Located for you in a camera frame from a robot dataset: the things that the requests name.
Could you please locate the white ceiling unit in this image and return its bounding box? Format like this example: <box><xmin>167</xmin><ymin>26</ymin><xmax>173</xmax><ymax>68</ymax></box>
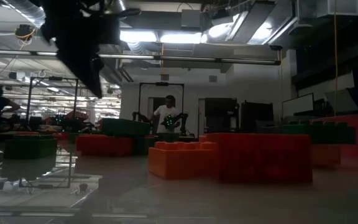
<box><xmin>315</xmin><ymin>0</ymin><xmax>358</xmax><ymax>18</ymax></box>

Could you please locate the orange toy block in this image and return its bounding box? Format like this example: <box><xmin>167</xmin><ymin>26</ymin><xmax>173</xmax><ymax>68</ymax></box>
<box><xmin>311</xmin><ymin>144</ymin><xmax>342</xmax><ymax>167</ymax></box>
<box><xmin>148</xmin><ymin>141</ymin><xmax>219</xmax><ymax>180</ymax></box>

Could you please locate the white board with black frame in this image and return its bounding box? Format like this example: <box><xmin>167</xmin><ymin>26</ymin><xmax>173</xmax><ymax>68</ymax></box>
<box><xmin>282</xmin><ymin>92</ymin><xmax>315</xmax><ymax>118</ymax></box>

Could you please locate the small green toy block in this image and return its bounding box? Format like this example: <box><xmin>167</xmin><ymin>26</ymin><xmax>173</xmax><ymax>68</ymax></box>
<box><xmin>157</xmin><ymin>133</ymin><xmax>180</xmax><ymax>143</ymax></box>

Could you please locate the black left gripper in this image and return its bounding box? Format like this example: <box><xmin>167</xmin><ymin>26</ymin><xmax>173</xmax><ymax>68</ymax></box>
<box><xmin>40</xmin><ymin>0</ymin><xmax>105</xmax><ymax>98</ymax></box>

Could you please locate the black metal station frame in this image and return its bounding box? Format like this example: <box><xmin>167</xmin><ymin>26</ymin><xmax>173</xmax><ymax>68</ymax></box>
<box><xmin>137</xmin><ymin>82</ymin><xmax>185</xmax><ymax>136</ymax></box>
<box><xmin>25</xmin><ymin>76</ymin><xmax>80</xmax><ymax>133</ymax></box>

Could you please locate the grey box air duct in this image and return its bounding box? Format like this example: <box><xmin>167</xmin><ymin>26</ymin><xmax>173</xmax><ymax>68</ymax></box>
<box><xmin>180</xmin><ymin>9</ymin><xmax>202</xmax><ymax>29</ymax></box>

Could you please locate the grey plastic bin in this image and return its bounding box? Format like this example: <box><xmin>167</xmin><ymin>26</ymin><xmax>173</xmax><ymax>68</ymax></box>
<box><xmin>255</xmin><ymin>119</ymin><xmax>285</xmax><ymax>135</ymax></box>

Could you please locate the black cabinet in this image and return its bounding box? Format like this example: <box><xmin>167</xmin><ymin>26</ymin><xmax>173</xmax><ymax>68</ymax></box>
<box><xmin>240</xmin><ymin>101</ymin><xmax>275</xmax><ymax>135</ymax></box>
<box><xmin>204</xmin><ymin>98</ymin><xmax>239</xmax><ymax>135</ymax></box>

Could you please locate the round silver air duct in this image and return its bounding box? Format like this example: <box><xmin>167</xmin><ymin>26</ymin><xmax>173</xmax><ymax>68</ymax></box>
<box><xmin>116</xmin><ymin>0</ymin><xmax>130</xmax><ymax>13</ymax></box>

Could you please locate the doorway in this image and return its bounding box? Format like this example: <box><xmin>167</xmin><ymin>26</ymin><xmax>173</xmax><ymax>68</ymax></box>
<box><xmin>147</xmin><ymin>96</ymin><xmax>177</xmax><ymax>135</ymax></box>

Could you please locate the bright ceiling light panel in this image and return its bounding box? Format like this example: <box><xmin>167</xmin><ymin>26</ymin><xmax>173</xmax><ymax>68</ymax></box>
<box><xmin>159</xmin><ymin>31</ymin><xmax>203</xmax><ymax>44</ymax></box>
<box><xmin>119</xmin><ymin>29</ymin><xmax>158</xmax><ymax>44</ymax></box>

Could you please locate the spiral silver air duct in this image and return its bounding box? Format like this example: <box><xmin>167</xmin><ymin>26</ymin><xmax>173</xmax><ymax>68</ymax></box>
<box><xmin>0</xmin><ymin>0</ymin><xmax>46</xmax><ymax>29</ymax></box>

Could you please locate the white table cover sheet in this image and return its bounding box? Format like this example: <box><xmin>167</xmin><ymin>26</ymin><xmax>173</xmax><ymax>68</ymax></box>
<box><xmin>0</xmin><ymin>136</ymin><xmax>358</xmax><ymax>224</ymax></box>

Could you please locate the long tube light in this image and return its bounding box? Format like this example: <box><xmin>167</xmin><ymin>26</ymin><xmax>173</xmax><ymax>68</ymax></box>
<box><xmin>0</xmin><ymin>49</ymin><xmax>282</xmax><ymax>66</ymax></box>

